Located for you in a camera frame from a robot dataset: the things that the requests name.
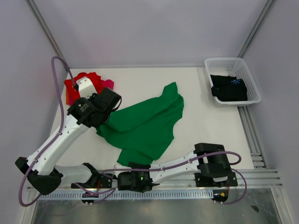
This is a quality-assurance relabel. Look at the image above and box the green t shirt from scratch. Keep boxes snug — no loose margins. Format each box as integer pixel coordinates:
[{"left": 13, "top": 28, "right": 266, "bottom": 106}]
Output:
[{"left": 96, "top": 82, "right": 184, "bottom": 167}]

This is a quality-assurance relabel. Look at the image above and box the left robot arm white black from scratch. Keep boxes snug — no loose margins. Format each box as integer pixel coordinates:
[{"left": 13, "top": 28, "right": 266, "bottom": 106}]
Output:
[{"left": 15, "top": 87, "right": 122, "bottom": 195}]

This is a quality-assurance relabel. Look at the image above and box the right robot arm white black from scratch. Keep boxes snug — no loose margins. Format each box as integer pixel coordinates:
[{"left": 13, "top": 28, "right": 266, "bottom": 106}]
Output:
[{"left": 117, "top": 143, "right": 235, "bottom": 193}]

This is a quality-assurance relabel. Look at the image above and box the red folded t shirt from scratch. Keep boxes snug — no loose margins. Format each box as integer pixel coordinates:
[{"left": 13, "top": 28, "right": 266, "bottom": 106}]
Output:
[{"left": 64, "top": 72, "right": 103, "bottom": 105}]

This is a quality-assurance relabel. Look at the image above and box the orange folded t shirt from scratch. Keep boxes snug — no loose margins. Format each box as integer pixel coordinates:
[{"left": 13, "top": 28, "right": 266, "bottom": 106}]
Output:
[{"left": 65, "top": 90, "right": 69, "bottom": 105}]

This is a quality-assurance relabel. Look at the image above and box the left black controller board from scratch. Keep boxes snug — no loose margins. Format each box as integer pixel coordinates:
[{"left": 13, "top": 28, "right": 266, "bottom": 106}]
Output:
[{"left": 81, "top": 192, "right": 99, "bottom": 203}]

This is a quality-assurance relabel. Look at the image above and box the black controller board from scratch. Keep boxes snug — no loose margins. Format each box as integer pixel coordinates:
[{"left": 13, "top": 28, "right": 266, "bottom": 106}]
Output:
[
  {"left": 212, "top": 191, "right": 229, "bottom": 203},
  {"left": 81, "top": 192, "right": 99, "bottom": 203}
]

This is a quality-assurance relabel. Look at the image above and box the right black controller board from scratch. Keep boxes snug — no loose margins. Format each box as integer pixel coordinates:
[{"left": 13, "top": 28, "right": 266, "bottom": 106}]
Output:
[{"left": 212, "top": 191, "right": 229, "bottom": 203}]

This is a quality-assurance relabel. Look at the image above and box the black t shirt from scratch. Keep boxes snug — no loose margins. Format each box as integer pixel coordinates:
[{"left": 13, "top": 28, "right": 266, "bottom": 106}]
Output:
[{"left": 210, "top": 75, "right": 248, "bottom": 102}]

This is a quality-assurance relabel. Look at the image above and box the white plastic basket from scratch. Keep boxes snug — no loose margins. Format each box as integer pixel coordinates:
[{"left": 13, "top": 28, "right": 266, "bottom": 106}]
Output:
[{"left": 205, "top": 57, "right": 261, "bottom": 107}]

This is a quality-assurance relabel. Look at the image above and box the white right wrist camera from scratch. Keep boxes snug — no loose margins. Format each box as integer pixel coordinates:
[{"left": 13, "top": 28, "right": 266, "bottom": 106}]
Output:
[{"left": 114, "top": 164, "right": 130, "bottom": 169}]

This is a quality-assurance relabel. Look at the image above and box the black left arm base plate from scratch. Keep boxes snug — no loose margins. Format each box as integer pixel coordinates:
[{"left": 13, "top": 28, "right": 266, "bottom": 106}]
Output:
[{"left": 78, "top": 173, "right": 116, "bottom": 189}]

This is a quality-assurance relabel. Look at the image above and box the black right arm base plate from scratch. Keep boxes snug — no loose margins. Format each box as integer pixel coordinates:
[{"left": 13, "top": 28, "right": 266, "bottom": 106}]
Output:
[{"left": 194, "top": 172, "right": 238, "bottom": 188}]

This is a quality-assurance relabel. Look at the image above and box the grey slotted cable duct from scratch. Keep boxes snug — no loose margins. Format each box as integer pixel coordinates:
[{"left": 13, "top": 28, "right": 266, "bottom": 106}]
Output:
[{"left": 39, "top": 189, "right": 213, "bottom": 200}]

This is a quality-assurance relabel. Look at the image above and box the aluminium mounting rail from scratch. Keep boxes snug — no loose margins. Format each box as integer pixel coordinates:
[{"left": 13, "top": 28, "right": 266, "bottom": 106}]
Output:
[{"left": 26, "top": 169, "right": 283, "bottom": 192}]

